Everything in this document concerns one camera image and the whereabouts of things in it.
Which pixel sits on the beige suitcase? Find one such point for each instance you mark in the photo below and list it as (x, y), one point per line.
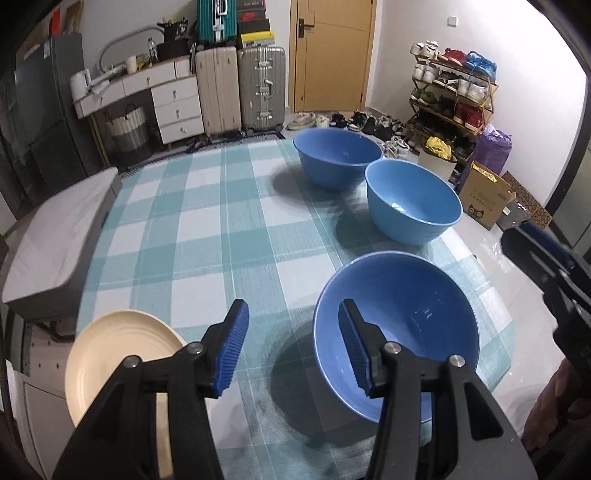
(218, 90)

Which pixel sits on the dark blue bowl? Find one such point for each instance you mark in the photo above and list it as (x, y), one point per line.
(339, 152)
(415, 323)

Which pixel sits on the cardboard box with cat print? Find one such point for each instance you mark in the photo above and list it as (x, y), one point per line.
(485, 198)

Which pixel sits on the red box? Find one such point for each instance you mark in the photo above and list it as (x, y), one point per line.
(55, 22)

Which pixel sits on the yellow bag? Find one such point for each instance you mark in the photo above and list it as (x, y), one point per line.
(438, 146)

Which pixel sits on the teal suitcase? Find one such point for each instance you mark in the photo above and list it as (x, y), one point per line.
(216, 21)

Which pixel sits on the white drawer unit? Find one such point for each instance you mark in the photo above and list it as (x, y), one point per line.
(178, 110)

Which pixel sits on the grey fridge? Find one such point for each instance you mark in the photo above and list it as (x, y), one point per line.
(55, 106)

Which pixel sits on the teal checked tablecloth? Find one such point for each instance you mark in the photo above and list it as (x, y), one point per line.
(207, 240)

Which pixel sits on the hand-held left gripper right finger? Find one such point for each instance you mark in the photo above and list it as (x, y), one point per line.
(358, 355)

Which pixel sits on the light blue bowl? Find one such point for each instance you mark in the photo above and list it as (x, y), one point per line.
(411, 203)

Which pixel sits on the purple bag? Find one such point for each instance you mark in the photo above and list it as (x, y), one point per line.
(494, 147)

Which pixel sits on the wooden door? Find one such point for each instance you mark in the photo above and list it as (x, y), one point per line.
(332, 55)

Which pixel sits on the silver suitcase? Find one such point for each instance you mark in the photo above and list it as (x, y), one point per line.
(262, 90)

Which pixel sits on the pile of shoes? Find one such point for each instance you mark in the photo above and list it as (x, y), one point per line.
(360, 122)

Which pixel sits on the white kettle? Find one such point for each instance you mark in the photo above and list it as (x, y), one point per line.
(81, 85)

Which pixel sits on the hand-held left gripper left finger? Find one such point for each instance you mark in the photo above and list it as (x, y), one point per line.
(231, 350)

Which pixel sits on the shoe rack with shoes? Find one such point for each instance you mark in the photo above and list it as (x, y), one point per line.
(452, 92)

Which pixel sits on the oval mirror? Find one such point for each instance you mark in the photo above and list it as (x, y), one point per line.
(108, 48)

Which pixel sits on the tall cardboard box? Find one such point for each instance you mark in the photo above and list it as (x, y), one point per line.
(71, 16)

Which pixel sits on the black printed bag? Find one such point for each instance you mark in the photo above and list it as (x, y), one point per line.
(175, 39)

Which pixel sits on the person's right hand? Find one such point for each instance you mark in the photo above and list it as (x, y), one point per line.
(563, 406)

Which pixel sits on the cream plate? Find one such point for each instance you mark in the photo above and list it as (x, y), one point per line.
(120, 341)

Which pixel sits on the clear bottle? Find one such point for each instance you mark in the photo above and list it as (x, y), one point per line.
(150, 50)

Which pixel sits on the white dressing table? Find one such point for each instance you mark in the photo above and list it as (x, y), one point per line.
(138, 83)

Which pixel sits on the stack of shoe boxes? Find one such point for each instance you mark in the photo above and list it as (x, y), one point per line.
(256, 23)

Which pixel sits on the woven laundry basket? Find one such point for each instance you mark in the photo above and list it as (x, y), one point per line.
(129, 131)

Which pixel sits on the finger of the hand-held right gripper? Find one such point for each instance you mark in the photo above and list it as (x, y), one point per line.
(535, 263)
(554, 242)

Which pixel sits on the white cup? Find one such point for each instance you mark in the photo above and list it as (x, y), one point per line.
(132, 64)

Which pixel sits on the beige trash bin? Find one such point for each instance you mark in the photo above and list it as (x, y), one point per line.
(434, 164)

